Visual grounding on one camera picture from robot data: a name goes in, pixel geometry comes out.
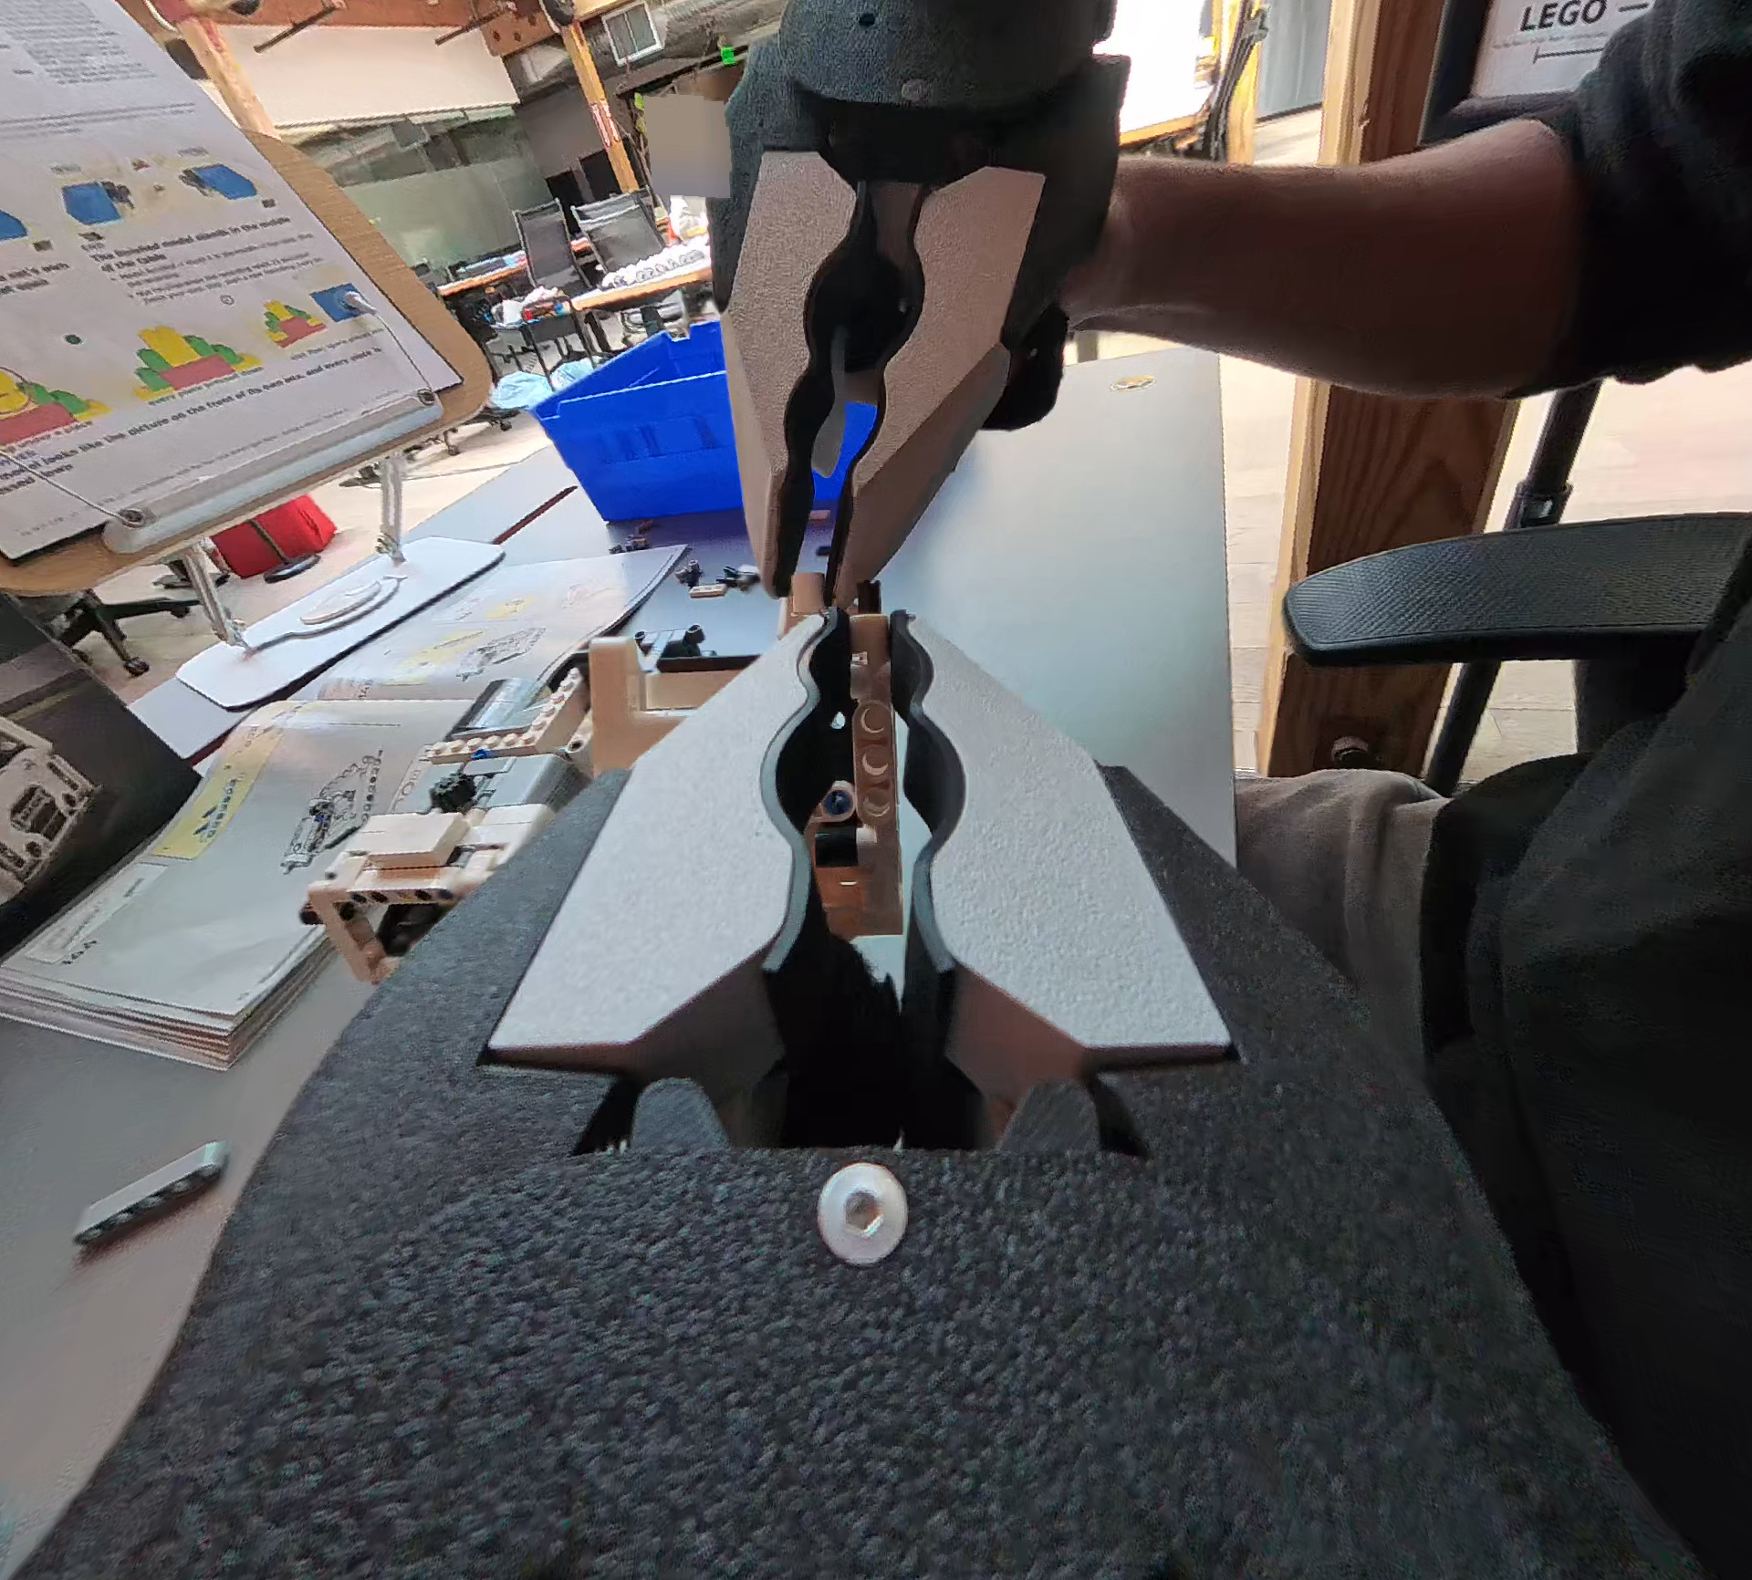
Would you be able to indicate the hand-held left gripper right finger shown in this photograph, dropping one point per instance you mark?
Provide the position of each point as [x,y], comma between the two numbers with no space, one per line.
[1067,896]

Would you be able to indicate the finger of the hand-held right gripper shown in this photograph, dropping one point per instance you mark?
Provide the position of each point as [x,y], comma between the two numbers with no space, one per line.
[973,293]
[767,281]

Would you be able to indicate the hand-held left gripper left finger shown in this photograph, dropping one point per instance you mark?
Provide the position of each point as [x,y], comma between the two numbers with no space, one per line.
[671,896]

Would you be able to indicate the small white lego subassembly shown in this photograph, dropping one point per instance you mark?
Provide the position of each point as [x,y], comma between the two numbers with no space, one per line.
[875,760]

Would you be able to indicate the person's right forearm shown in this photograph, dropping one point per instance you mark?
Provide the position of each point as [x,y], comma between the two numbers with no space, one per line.
[1301,252]

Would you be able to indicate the partly built lego truck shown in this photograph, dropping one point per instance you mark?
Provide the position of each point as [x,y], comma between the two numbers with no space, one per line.
[410,855]

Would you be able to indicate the scattered small lego pieces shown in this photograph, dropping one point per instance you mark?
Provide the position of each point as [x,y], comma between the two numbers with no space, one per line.
[712,578]

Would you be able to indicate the open lego instruction booklet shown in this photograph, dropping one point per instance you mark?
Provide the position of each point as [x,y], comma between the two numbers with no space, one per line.
[177,923]

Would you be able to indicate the grey lego beam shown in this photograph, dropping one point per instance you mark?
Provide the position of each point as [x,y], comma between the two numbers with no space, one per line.
[150,1194]

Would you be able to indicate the black lego box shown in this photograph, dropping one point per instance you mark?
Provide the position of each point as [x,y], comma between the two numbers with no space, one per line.
[55,760]

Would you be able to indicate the black mesh office chair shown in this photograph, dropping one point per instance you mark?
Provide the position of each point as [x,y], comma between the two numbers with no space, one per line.
[625,231]
[548,238]

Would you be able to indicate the blue plastic bin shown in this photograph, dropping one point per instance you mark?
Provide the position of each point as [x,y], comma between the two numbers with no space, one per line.
[657,431]

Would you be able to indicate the light blue plastic bag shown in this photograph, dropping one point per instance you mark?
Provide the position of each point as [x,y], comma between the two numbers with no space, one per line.
[536,388]

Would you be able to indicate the person's grey pants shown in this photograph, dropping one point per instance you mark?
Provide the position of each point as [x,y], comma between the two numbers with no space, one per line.
[1343,908]

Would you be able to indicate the instruction sheet on stand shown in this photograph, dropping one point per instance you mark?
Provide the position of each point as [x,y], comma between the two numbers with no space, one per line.
[395,293]

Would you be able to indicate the black office chair armrest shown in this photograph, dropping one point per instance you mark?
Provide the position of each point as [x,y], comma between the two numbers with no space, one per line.
[1507,596]

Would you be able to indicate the red bag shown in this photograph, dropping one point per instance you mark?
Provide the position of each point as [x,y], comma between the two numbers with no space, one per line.
[272,536]

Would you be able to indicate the person's black shirt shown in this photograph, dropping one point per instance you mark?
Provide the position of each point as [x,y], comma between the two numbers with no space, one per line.
[1615,923]

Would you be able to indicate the printed instruction sheet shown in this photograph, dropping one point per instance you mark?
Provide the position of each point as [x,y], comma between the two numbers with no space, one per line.
[164,238]

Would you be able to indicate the wooden post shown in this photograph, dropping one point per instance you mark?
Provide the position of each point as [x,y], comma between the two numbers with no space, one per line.
[1384,513]

